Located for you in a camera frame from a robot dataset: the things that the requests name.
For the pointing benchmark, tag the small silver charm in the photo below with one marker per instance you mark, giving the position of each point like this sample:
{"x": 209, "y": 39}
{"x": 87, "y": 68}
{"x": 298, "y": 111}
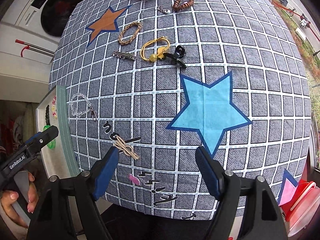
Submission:
{"x": 163, "y": 10}

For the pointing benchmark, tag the grey checked tablecloth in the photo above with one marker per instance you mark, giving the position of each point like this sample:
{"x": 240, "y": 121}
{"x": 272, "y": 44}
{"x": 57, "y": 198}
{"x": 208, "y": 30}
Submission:
{"x": 136, "y": 100}

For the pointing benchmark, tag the silver star hair clip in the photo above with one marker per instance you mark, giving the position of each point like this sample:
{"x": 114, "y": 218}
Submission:
{"x": 123, "y": 55}

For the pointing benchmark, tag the beige jewelry tray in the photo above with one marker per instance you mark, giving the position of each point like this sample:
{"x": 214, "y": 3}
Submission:
{"x": 58, "y": 156}

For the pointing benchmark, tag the light blue star patch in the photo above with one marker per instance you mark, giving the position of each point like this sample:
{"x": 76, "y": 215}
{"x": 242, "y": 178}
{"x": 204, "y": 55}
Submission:
{"x": 209, "y": 111}

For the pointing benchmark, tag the pink star patch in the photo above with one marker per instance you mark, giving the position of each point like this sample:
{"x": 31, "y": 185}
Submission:
{"x": 287, "y": 189}

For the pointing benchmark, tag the black beaded hair clip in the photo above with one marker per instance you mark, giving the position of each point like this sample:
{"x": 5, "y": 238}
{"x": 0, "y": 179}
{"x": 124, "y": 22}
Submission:
{"x": 47, "y": 116}

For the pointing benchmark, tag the person's left hand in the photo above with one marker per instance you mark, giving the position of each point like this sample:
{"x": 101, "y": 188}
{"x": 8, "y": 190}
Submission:
{"x": 9, "y": 197}

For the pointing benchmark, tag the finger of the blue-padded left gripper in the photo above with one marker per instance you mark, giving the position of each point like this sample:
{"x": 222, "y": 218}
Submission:
{"x": 43, "y": 138}

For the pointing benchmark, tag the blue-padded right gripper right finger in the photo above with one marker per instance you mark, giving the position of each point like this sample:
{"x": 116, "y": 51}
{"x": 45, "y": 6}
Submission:
{"x": 220, "y": 183}

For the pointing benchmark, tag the black claw hair clip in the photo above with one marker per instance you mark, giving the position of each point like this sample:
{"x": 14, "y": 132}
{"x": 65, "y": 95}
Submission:
{"x": 177, "y": 56}

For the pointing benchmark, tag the orange star patch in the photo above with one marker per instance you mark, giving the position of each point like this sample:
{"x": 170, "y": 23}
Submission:
{"x": 107, "y": 23}

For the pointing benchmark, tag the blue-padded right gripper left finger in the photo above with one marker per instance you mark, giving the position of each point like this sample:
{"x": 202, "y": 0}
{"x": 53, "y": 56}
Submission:
{"x": 102, "y": 172}

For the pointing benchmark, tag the white cabinet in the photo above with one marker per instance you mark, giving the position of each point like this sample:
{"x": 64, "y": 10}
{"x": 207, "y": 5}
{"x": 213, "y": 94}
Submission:
{"x": 24, "y": 73}

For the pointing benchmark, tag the white washing machine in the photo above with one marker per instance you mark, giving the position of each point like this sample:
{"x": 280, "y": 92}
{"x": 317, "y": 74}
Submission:
{"x": 46, "y": 18}

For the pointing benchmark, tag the red plastic basin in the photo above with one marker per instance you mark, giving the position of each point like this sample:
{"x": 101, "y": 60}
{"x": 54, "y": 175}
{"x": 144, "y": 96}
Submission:
{"x": 299, "y": 212}

